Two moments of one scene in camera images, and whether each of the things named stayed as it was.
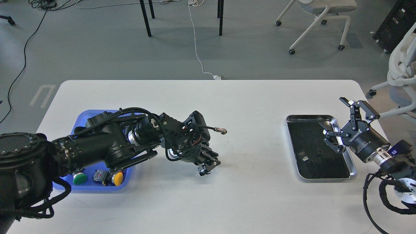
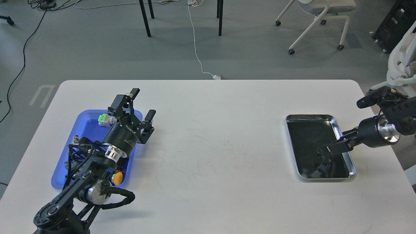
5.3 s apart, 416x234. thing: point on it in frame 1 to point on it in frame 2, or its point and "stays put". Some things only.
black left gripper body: x=197 y=155 to x=123 y=135
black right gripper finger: x=370 y=114 to x=337 y=147
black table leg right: x=220 y=13 stays put
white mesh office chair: x=401 y=75 stays put
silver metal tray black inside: x=315 y=159 stays put
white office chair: x=328 y=7 stays put
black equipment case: x=401 y=18 stays put
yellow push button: x=117 y=178 stays put
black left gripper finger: x=204 y=169 to x=148 y=119
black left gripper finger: x=207 y=153 to x=123 y=104
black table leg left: x=145 y=16 stays put
